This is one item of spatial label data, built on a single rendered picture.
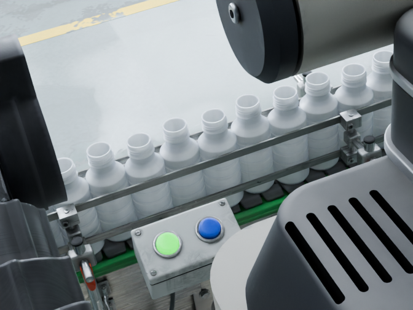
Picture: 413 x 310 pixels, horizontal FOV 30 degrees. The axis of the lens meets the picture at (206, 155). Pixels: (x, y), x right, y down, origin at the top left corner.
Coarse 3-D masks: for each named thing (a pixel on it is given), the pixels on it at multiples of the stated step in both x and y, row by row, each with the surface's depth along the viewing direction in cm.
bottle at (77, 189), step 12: (60, 168) 111; (72, 168) 109; (72, 180) 109; (84, 180) 113; (72, 192) 110; (84, 192) 111; (60, 204) 110; (84, 216) 112; (96, 216) 115; (60, 228) 115; (84, 228) 114; (96, 228) 116; (96, 252) 117
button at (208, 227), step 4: (204, 220) 103; (208, 220) 103; (212, 220) 103; (216, 220) 103; (200, 224) 103; (204, 224) 103; (208, 224) 103; (212, 224) 103; (216, 224) 103; (200, 228) 102; (204, 228) 102; (208, 228) 102; (212, 228) 102; (216, 228) 102; (220, 228) 103; (200, 232) 102; (204, 232) 102; (208, 232) 102; (212, 232) 102; (216, 232) 102; (220, 232) 103; (204, 236) 102; (208, 236) 102; (212, 236) 102; (216, 236) 102
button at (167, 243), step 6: (162, 234) 102; (168, 234) 102; (174, 234) 102; (162, 240) 101; (168, 240) 101; (174, 240) 101; (162, 246) 101; (168, 246) 101; (174, 246) 101; (162, 252) 101; (168, 252) 101; (174, 252) 101
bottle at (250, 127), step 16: (240, 96) 117; (256, 96) 116; (240, 112) 115; (256, 112) 116; (240, 128) 117; (256, 128) 116; (240, 144) 118; (240, 160) 120; (256, 160) 119; (272, 160) 122; (256, 176) 121; (256, 192) 123
